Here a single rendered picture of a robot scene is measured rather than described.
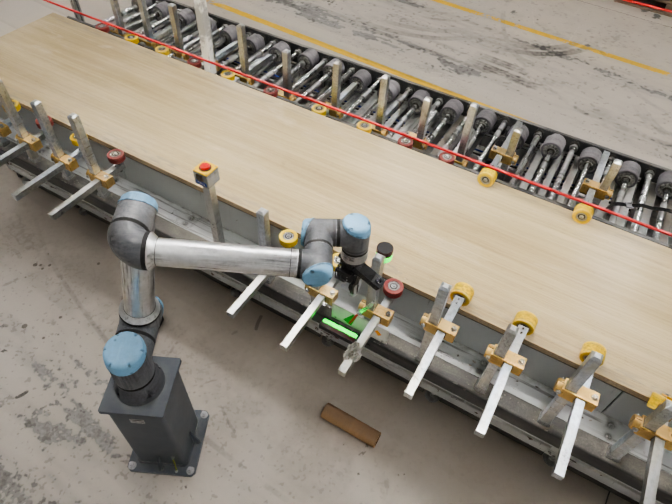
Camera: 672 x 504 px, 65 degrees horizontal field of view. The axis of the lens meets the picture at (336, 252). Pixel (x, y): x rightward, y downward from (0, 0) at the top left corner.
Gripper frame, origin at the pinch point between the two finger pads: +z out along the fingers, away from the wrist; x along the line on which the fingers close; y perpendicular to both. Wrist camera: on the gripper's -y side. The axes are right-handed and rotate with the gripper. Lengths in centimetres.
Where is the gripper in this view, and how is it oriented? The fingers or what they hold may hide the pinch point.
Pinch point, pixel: (355, 294)
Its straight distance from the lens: 192.4
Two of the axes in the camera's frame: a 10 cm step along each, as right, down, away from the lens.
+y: -8.6, -4.0, 3.0
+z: -0.4, 6.5, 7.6
